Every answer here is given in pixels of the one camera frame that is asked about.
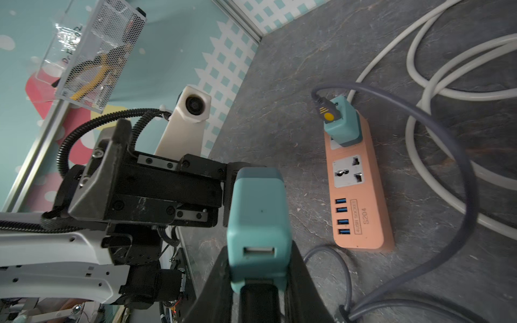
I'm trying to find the black usb cable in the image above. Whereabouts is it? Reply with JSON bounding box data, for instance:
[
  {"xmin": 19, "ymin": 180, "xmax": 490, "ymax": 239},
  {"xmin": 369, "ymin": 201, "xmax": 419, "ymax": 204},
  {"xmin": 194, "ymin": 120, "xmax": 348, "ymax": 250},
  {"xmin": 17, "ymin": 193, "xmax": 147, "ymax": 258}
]
[{"xmin": 302, "ymin": 82, "xmax": 490, "ymax": 323}]

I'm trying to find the teal usb charger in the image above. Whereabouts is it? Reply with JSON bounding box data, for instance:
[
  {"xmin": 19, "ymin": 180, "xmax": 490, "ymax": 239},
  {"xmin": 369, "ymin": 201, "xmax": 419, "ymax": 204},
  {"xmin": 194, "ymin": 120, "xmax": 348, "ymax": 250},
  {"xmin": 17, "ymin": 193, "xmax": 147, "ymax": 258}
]
[
  {"xmin": 324, "ymin": 96, "xmax": 363, "ymax": 149},
  {"xmin": 227, "ymin": 168, "xmax": 292, "ymax": 293}
]

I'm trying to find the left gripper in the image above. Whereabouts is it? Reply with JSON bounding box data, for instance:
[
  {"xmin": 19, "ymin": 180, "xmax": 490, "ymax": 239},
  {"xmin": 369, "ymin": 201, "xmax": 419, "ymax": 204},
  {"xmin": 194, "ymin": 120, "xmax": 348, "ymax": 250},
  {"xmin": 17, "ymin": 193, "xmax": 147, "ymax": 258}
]
[{"xmin": 53, "ymin": 118, "xmax": 263, "ymax": 227}]

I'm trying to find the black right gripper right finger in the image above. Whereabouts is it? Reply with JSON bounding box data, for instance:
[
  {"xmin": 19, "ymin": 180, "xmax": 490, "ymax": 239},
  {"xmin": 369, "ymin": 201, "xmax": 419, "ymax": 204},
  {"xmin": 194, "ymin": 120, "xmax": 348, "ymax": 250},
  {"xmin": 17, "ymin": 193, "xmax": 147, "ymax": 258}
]
[{"xmin": 284, "ymin": 242, "xmax": 333, "ymax": 323}]

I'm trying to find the white power strip cord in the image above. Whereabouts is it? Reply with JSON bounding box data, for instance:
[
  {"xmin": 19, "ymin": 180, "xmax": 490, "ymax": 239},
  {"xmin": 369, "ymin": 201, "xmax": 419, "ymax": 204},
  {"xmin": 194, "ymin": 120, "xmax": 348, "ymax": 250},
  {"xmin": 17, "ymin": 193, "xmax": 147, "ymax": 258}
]
[{"xmin": 347, "ymin": 0, "xmax": 517, "ymax": 241}]

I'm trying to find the clear acrylic wall bin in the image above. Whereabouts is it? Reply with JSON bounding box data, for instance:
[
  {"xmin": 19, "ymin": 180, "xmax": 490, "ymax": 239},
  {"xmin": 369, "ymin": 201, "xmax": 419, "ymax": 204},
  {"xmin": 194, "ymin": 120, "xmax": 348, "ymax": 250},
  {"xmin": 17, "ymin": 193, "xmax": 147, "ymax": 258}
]
[{"xmin": 35, "ymin": 1, "xmax": 147, "ymax": 113}]

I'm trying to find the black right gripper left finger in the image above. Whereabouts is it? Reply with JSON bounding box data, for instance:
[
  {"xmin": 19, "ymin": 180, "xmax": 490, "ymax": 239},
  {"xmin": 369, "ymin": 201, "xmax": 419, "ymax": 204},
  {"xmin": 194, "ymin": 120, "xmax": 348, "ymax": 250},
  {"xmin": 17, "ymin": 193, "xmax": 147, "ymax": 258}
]
[{"xmin": 184, "ymin": 246, "xmax": 234, "ymax": 323}]

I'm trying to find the orange power strip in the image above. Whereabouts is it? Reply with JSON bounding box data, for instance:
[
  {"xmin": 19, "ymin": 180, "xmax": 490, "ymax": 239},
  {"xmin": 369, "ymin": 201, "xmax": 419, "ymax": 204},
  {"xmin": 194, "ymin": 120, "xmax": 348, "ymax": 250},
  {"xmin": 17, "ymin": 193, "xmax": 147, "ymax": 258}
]
[{"xmin": 324, "ymin": 116, "xmax": 394, "ymax": 252}]

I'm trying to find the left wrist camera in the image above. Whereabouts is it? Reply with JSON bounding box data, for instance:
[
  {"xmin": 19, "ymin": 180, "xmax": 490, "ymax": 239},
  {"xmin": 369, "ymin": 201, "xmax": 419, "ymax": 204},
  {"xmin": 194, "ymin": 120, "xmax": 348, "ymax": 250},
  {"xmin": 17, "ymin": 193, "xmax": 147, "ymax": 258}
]
[{"xmin": 155, "ymin": 86, "xmax": 211, "ymax": 160}]

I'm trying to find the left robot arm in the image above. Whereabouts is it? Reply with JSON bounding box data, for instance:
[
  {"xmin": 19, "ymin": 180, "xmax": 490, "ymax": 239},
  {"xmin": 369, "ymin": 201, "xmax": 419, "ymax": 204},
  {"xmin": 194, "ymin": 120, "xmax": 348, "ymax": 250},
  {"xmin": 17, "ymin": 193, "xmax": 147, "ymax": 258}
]
[{"xmin": 1, "ymin": 108, "xmax": 246, "ymax": 309}]

